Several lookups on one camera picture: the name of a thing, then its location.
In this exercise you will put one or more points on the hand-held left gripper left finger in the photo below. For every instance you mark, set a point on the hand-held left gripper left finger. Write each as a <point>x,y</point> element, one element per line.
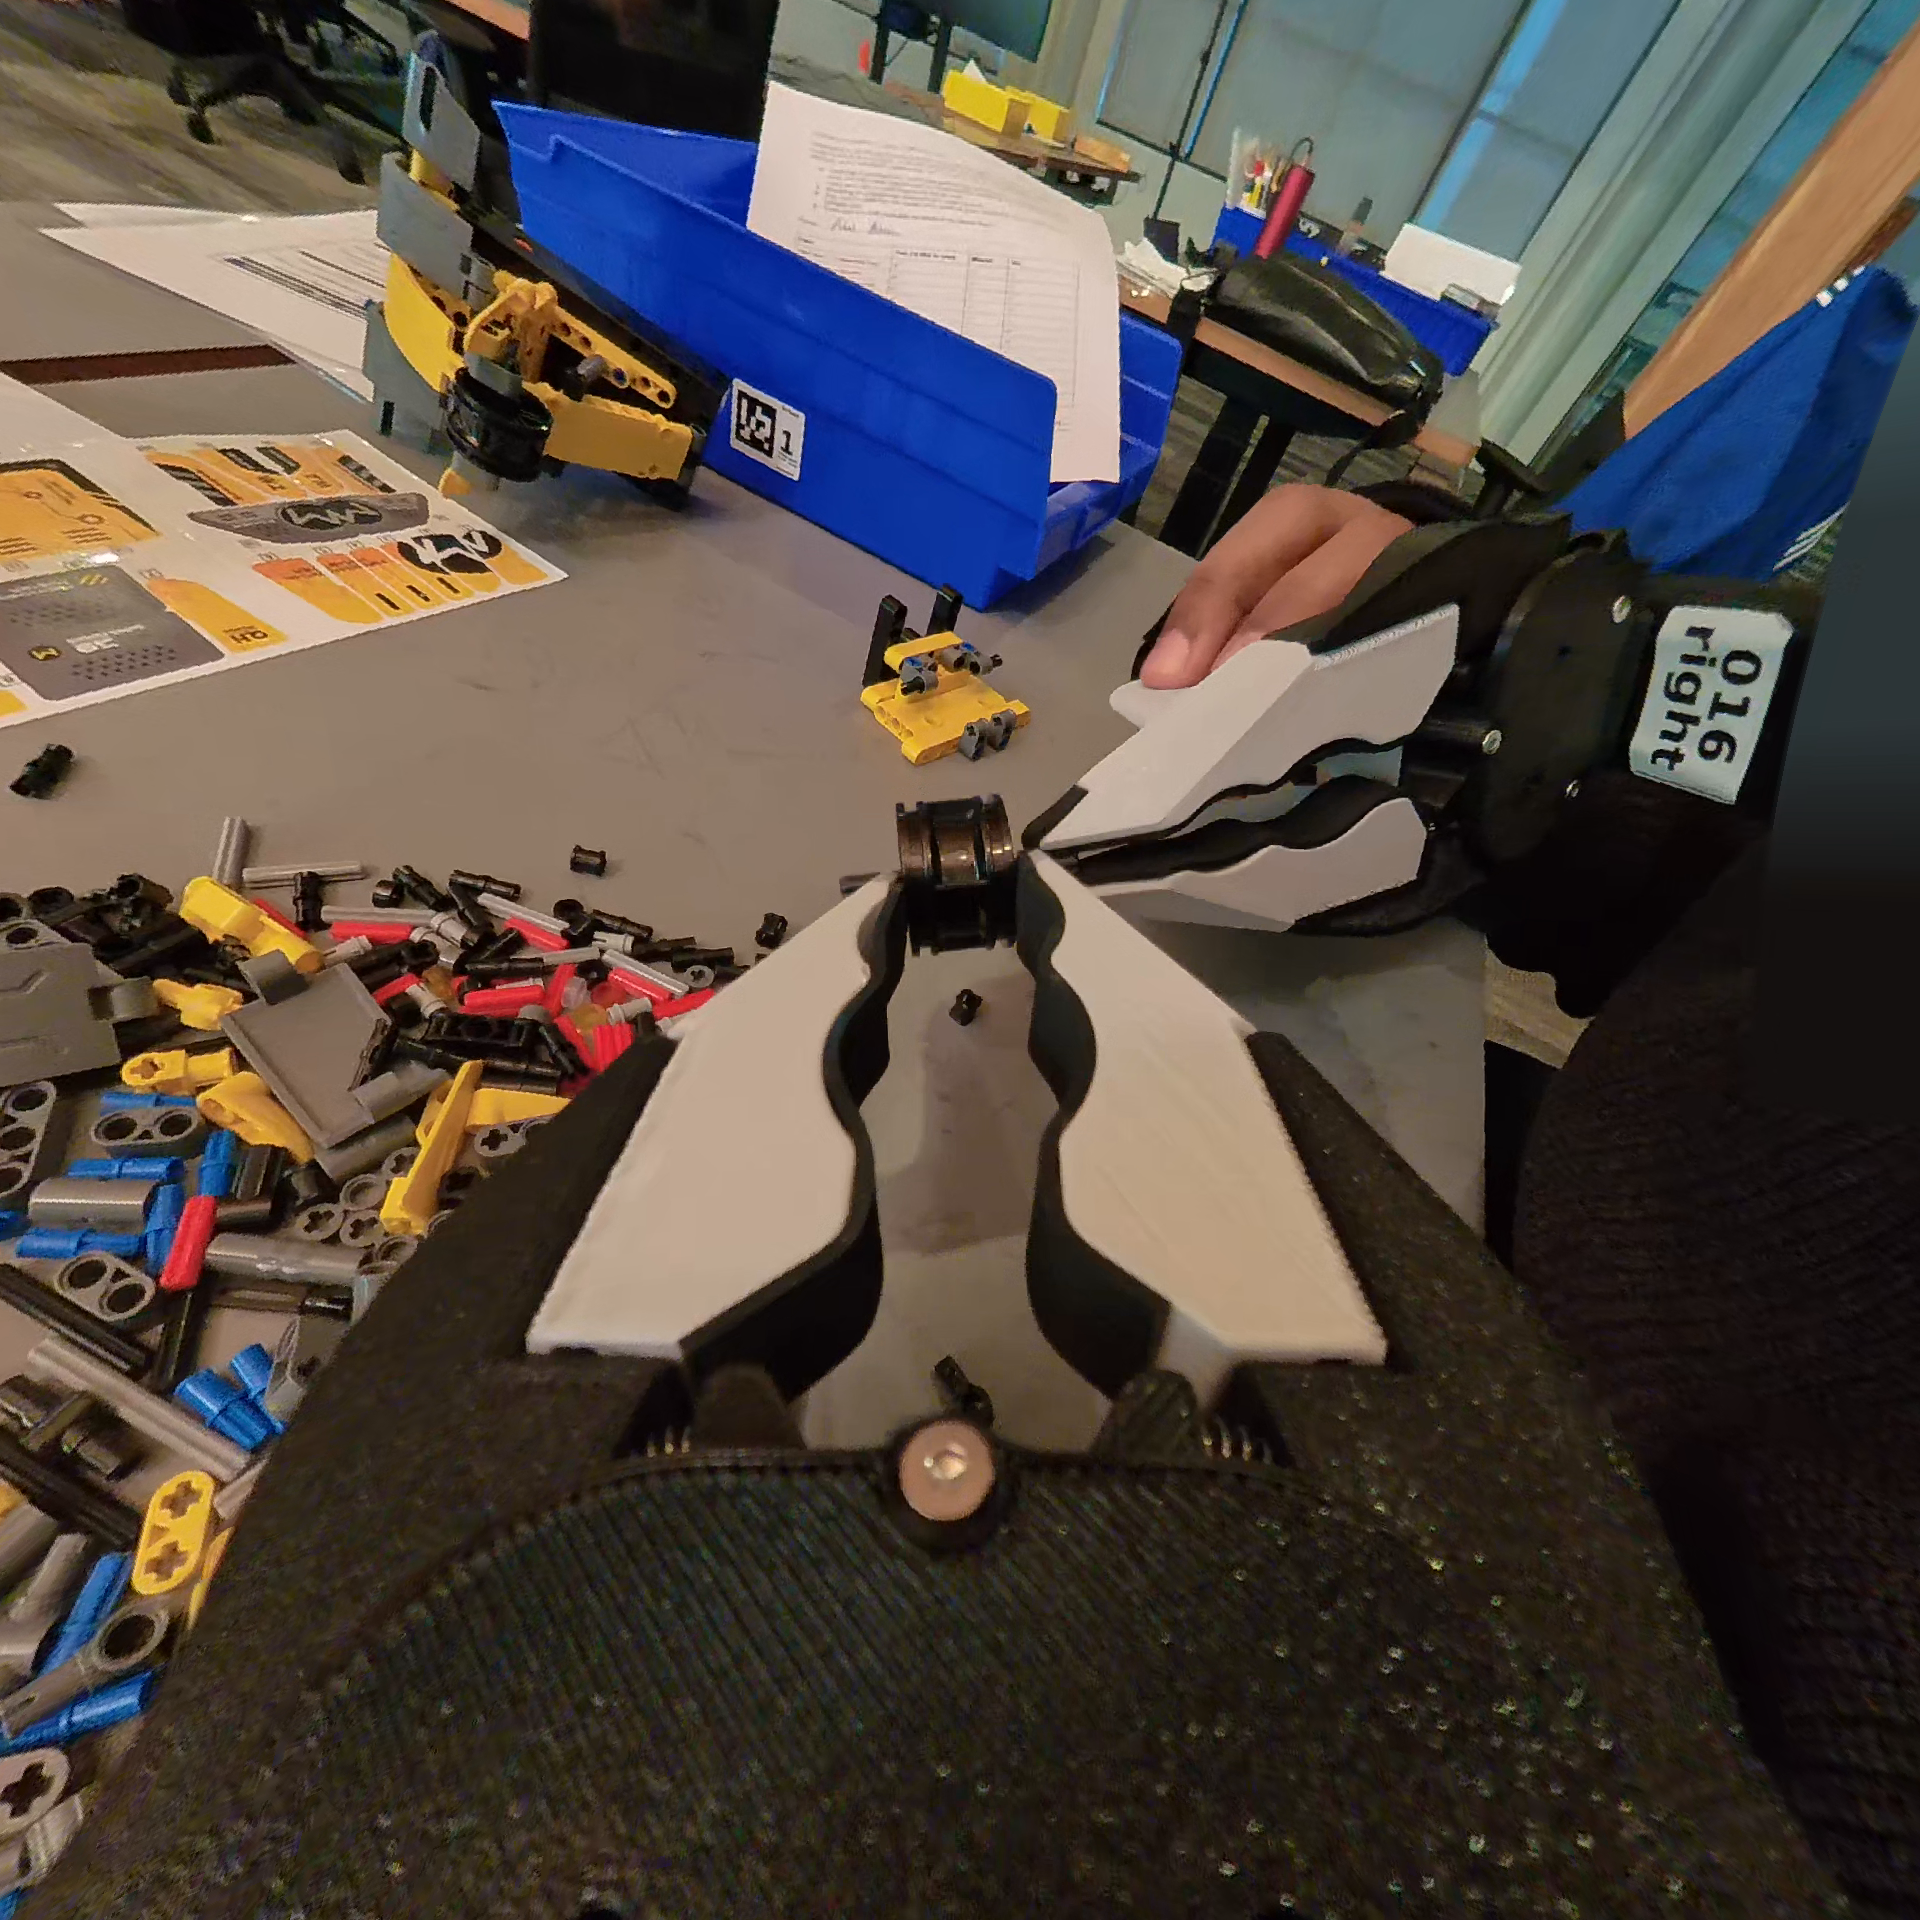
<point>704,1171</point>

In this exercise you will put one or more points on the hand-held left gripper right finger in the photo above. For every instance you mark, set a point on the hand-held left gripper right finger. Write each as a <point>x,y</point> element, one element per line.
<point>1202,1183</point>

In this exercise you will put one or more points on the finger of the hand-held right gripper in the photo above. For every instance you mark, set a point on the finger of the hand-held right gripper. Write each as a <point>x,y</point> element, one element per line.
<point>1304,869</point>
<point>1276,705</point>

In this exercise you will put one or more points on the black toy wheel rim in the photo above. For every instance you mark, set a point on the black toy wheel rim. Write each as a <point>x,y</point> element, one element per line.
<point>959,869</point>

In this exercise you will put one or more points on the pile of toy building parts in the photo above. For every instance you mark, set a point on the pile of toy building parts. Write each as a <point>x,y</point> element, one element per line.
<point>345,1051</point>

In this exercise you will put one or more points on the person's right hand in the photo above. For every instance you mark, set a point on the person's right hand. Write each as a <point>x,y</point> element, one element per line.
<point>1276,579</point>

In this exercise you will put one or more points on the blue cloth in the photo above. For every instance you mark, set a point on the blue cloth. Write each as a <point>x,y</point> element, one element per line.
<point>1741,436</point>

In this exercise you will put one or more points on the small yellow toy assembly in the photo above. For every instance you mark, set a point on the small yellow toy assembly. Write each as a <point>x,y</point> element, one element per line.
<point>938,705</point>

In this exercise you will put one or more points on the black bag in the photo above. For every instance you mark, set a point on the black bag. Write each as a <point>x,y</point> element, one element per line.
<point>1321,329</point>

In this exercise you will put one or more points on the blue plastic bin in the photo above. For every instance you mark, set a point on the blue plastic bin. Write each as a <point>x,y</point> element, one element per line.
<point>901,375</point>

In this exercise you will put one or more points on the red bottle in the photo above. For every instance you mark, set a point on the red bottle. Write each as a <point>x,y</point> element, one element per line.
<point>1284,203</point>

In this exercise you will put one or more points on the printed paper form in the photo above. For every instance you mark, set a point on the printed paper form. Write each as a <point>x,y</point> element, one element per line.
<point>961,256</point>

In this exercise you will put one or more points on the person's black sweater torso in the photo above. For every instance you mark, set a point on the person's black sweater torso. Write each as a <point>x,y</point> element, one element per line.
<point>1724,1349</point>

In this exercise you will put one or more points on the wooden railing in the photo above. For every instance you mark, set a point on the wooden railing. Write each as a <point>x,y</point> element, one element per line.
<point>1802,195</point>

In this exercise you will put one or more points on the black light stand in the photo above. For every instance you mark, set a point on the black light stand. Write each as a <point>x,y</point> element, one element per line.
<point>1206,75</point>

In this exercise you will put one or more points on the yellow box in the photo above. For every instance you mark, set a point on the yellow box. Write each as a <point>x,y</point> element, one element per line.
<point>999,101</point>

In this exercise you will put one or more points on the yellow toy vehicle assembly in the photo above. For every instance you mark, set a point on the yellow toy vehicle assembly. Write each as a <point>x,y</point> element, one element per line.
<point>602,428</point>

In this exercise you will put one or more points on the black monitor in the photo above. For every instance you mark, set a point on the black monitor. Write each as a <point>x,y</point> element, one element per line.
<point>644,62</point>
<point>975,23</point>

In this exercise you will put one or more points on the yellow grey sticker sheet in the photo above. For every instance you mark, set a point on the yellow grey sticker sheet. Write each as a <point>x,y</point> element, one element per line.
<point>224,571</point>

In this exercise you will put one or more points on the black toy connector pin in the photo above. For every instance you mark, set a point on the black toy connector pin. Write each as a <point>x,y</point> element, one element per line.
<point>41,769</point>

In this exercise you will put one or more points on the white printed paper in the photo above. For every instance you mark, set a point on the white printed paper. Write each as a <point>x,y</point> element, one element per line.
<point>256,269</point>

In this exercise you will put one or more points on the black office chair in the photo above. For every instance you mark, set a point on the black office chair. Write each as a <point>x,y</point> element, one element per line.
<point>264,75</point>

